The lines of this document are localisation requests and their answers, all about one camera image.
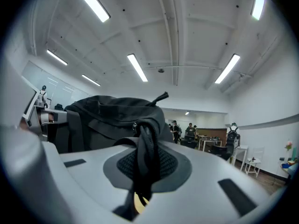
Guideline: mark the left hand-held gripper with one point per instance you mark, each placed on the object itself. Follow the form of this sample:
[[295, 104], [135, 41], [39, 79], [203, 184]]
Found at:
[[16, 97]]

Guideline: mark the yellow table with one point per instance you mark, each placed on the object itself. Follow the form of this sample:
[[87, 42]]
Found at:
[[140, 209]]

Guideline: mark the white slatted chair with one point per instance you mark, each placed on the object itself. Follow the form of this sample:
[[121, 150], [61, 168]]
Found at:
[[255, 162]]

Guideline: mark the teal vase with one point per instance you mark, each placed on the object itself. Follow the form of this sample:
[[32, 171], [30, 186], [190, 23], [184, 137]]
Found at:
[[294, 153]]

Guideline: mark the white side table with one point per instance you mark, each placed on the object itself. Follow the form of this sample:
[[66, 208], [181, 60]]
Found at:
[[243, 148]]

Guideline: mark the pink flower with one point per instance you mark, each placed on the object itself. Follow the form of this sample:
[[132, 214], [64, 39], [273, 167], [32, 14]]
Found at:
[[289, 145]]

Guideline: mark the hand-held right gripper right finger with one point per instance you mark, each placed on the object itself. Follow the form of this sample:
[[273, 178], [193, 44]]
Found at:
[[198, 199]]

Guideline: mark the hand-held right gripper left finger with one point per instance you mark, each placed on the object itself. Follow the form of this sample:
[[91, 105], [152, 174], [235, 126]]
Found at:
[[88, 183]]

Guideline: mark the black backpack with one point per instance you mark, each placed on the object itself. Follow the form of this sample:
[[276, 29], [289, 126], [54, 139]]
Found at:
[[116, 118]]

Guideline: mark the black office chair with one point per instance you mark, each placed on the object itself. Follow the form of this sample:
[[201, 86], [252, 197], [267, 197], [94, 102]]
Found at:
[[189, 143], [222, 151]]

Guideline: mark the white long table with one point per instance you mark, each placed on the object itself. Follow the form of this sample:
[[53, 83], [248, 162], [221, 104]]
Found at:
[[208, 141]]

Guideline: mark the round ceiling smoke detector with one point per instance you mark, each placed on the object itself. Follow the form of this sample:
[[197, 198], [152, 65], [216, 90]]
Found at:
[[161, 70]]

